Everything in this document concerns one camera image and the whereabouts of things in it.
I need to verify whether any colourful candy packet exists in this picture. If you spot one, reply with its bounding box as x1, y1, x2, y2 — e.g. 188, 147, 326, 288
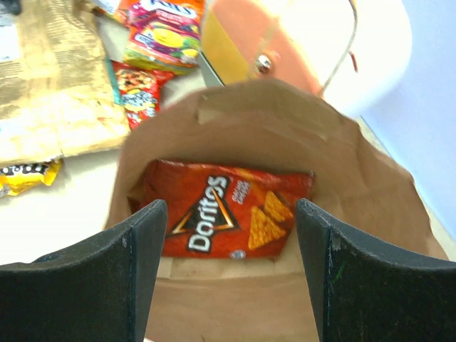
123, 1, 205, 75

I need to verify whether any large gold snack bag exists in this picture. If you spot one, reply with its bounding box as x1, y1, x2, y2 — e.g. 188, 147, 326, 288
1, 1, 130, 166

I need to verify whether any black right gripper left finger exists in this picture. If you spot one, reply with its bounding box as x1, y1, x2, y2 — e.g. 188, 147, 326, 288
1, 199, 167, 341

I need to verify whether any red Doritos chip bag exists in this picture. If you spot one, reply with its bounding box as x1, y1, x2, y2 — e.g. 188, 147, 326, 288
140, 160, 315, 259

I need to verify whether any small three-drawer cabinet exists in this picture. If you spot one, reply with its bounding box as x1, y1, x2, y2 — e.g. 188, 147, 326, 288
199, 1, 413, 118

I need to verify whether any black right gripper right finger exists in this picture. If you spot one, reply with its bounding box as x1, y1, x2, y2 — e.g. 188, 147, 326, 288
295, 199, 455, 341

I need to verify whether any red paper bag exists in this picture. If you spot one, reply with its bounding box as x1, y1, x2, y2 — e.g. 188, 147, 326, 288
107, 79, 447, 341

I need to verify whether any red noodle snack packet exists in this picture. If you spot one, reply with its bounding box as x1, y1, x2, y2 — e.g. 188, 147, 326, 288
111, 61, 175, 130

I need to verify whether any yellow M&M's packet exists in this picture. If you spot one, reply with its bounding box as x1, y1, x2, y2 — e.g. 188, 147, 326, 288
1, 160, 63, 197

